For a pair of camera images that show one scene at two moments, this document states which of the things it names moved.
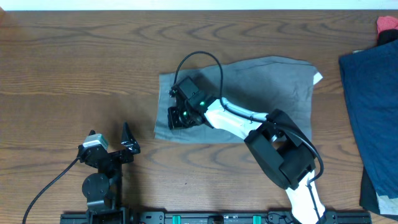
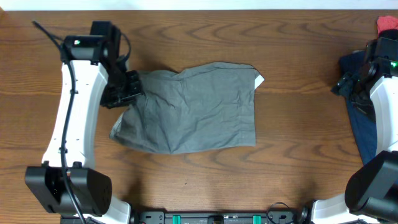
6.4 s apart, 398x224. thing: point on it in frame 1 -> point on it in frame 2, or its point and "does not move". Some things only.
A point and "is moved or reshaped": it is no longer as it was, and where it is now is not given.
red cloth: (387, 22) does not move
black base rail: (334, 217) does not move
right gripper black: (173, 120) -> (347, 84)
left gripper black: (129, 144) -> (135, 91)
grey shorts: (257, 85) is moved or reshaped
